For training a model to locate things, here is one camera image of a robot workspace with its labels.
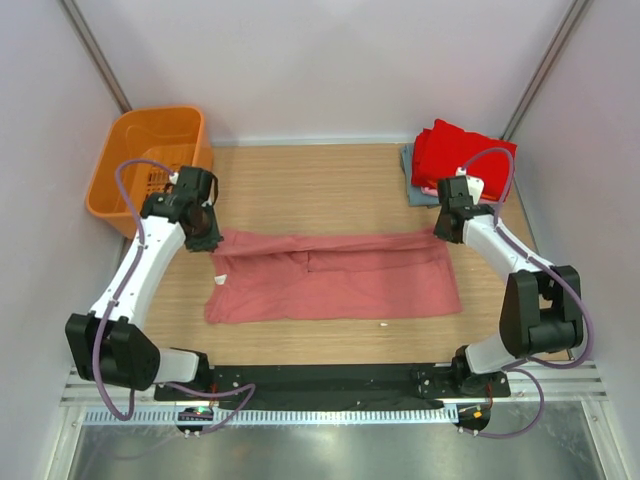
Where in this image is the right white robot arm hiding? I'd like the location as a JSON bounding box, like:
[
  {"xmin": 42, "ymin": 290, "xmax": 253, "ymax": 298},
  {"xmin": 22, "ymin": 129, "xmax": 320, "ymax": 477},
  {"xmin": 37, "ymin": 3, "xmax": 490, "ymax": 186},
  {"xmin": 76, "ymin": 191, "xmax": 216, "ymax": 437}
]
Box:
[{"xmin": 434, "ymin": 175, "xmax": 585, "ymax": 396}]

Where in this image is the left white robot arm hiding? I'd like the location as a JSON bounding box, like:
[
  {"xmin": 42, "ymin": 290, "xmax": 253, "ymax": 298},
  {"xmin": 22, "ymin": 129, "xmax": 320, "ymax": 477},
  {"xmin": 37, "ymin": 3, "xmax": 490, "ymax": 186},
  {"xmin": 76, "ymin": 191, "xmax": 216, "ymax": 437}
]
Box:
[{"xmin": 65, "ymin": 166, "xmax": 223, "ymax": 400}]

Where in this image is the light pink folded t shirt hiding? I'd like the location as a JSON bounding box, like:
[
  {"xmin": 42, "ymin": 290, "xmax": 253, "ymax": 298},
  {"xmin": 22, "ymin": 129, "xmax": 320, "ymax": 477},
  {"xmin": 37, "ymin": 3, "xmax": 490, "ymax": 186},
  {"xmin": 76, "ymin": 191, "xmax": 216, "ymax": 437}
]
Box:
[{"xmin": 420, "ymin": 187, "xmax": 438, "ymax": 198}]

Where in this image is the grey folded t shirt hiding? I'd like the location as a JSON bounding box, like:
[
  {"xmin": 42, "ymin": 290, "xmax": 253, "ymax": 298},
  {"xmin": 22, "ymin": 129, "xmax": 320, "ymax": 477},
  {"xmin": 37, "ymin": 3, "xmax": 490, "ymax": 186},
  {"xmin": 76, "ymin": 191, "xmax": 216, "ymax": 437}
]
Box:
[{"xmin": 400, "ymin": 144, "xmax": 439, "ymax": 208}]

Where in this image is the red folded t shirt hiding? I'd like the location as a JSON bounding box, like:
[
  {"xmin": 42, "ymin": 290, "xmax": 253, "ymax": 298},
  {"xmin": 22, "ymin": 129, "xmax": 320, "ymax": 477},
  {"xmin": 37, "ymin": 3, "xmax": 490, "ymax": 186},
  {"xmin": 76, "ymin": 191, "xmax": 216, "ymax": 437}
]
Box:
[{"xmin": 411, "ymin": 119, "xmax": 517, "ymax": 201}]

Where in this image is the orange plastic basket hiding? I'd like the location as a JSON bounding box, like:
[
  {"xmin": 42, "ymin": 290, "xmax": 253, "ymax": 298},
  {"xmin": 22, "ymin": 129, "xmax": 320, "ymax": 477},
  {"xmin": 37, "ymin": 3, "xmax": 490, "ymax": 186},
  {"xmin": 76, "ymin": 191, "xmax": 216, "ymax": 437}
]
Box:
[{"xmin": 83, "ymin": 104, "xmax": 215, "ymax": 241}]

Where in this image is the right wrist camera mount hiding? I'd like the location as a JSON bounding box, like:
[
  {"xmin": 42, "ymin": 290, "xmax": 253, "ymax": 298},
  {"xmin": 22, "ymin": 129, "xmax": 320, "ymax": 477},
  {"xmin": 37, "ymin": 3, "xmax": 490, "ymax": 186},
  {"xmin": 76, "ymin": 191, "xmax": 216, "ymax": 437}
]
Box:
[{"xmin": 456, "ymin": 167, "xmax": 484, "ymax": 205}]

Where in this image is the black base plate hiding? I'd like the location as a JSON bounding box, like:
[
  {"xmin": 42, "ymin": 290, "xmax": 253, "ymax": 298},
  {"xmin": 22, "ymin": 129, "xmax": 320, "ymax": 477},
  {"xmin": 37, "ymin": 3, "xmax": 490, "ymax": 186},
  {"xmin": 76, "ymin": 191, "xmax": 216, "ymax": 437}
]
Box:
[{"xmin": 184, "ymin": 363, "xmax": 511, "ymax": 411}]

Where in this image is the aluminium frame rail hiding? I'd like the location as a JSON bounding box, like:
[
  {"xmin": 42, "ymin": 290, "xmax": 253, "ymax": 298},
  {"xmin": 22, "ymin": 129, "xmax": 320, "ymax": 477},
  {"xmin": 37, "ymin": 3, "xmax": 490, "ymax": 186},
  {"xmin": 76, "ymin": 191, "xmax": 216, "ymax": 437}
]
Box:
[{"xmin": 59, "ymin": 361, "xmax": 607, "ymax": 407}]

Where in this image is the white slotted cable duct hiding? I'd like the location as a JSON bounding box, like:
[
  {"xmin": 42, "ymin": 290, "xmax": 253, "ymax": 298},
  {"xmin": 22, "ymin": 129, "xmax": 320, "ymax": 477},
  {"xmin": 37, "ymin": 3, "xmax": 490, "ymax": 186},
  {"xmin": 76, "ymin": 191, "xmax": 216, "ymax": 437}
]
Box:
[{"xmin": 82, "ymin": 405, "xmax": 459, "ymax": 427}]

